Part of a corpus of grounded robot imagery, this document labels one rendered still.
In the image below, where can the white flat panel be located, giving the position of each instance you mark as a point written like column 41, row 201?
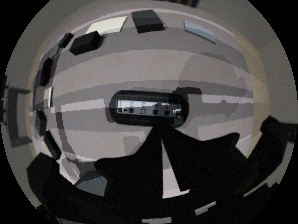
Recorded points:
column 108, row 26

